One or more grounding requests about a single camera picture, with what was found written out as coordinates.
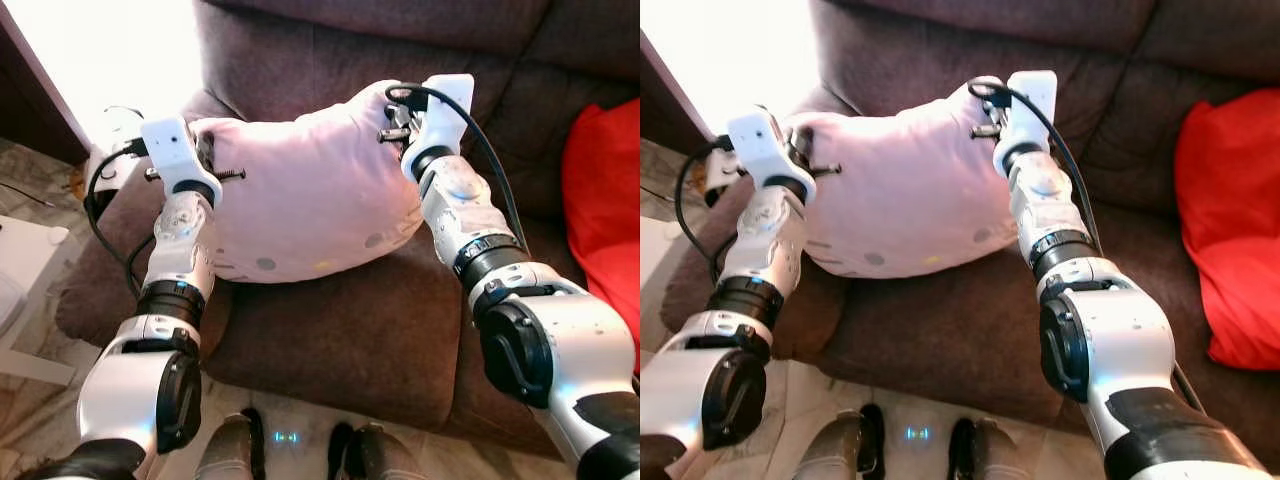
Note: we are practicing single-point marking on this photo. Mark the pink pillow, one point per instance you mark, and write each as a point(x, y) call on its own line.
point(310, 190)
point(900, 190)

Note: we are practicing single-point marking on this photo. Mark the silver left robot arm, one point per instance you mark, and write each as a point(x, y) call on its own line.
point(700, 380)
point(150, 370)

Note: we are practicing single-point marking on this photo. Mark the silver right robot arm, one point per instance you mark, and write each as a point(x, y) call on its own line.
point(560, 340)
point(1110, 340)

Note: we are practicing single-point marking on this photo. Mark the red pillow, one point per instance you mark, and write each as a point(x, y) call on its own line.
point(605, 200)
point(1235, 220)

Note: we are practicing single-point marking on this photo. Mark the dark fabric sofa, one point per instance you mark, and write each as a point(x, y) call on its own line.
point(350, 330)
point(950, 330)

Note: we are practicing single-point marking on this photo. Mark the dark wooden cabinet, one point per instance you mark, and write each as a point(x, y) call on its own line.
point(35, 90)
point(670, 110)

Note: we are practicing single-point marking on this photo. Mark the white side table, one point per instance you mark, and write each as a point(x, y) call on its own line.
point(25, 260)
point(655, 250)

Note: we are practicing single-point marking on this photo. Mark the robot left leg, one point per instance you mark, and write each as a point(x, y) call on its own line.
point(835, 450)
point(225, 450)

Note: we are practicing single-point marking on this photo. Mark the robot leg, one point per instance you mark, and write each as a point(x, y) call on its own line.
point(835, 450)
point(225, 450)
point(995, 450)
point(385, 455)

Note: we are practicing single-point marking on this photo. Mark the robot right leg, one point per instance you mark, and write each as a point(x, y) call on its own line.
point(995, 450)
point(385, 455)

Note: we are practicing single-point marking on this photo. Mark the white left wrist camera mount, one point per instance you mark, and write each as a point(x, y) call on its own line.
point(765, 145)
point(172, 150)

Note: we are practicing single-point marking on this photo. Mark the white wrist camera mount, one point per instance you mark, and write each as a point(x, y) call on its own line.
point(765, 145)
point(1030, 110)
point(172, 150)
point(445, 110)

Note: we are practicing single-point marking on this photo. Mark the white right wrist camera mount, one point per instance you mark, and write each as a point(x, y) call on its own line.
point(445, 110)
point(1030, 110)

